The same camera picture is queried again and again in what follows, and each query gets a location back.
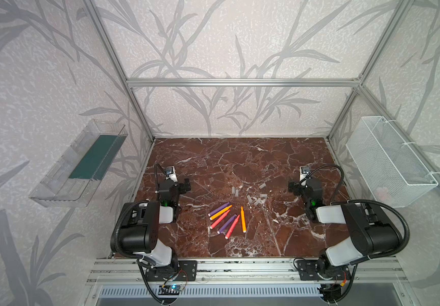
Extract purple highlighter pen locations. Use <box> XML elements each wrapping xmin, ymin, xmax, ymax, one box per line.
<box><xmin>208</xmin><ymin>202</ymin><xmax>230</xmax><ymax>217</ymax></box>
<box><xmin>217</xmin><ymin>214</ymin><xmax>237</xmax><ymax>234</ymax></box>

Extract pink highlighter pen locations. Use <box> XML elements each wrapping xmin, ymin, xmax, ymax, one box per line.
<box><xmin>210</xmin><ymin>210</ymin><xmax>230</xmax><ymax>229</ymax></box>
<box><xmin>225</xmin><ymin>215</ymin><xmax>240</xmax><ymax>239</ymax></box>

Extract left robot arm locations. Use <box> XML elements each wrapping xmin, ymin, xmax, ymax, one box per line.
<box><xmin>110</xmin><ymin>178</ymin><xmax>191</xmax><ymax>274</ymax></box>

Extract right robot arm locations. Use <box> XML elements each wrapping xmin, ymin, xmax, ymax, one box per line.
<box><xmin>288</xmin><ymin>177</ymin><xmax>411</xmax><ymax>272</ymax></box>

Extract yellow orange highlighter pen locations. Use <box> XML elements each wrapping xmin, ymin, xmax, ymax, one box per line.
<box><xmin>240</xmin><ymin>207</ymin><xmax>247</xmax><ymax>233</ymax></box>

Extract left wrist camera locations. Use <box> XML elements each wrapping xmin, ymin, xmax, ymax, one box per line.
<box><xmin>165</xmin><ymin>166</ymin><xmax>178</xmax><ymax>182</ymax></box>

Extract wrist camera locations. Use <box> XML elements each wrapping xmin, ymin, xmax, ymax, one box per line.
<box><xmin>165</xmin><ymin>166</ymin><xmax>178</xmax><ymax>182</ymax></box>
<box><xmin>300</xmin><ymin>166</ymin><xmax>310</xmax><ymax>181</ymax></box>

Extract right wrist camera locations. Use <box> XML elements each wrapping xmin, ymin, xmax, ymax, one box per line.
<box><xmin>300</xmin><ymin>166</ymin><xmax>310</xmax><ymax>181</ymax></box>

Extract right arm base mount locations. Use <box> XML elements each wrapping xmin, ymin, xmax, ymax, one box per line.
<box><xmin>293</xmin><ymin>258</ymin><xmax>351</xmax><ymax>283</ymax></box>

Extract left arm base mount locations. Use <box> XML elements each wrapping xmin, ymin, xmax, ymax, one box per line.
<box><xmin>145</xmin><ymin>260</ymin><xmax>198</xmax><ymax>282</ymax></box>

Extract white wire mesh basket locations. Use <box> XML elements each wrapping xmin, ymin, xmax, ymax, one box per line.
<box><xmin>346</xmin><ymin>116</ymin><xmax>439</xmax><ymax>208</ymax></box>

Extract circuit board with wires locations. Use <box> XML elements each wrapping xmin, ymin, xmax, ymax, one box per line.
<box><xmin>158</xmin><ymin>283</ymin><xmax>187</xmax><ymax>296</ymax></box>

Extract clear plastic wall tray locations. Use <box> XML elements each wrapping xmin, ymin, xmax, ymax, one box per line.
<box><xmin>29</xmin><ymin>119</ymin><xmax>128</xmax><ymax>208</ymax></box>

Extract aluminium front rail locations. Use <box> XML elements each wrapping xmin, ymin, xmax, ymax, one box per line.
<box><xmin>86</xmin><ymin>257</ymin><xmax>409</xmax><ymax>286</ymax></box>

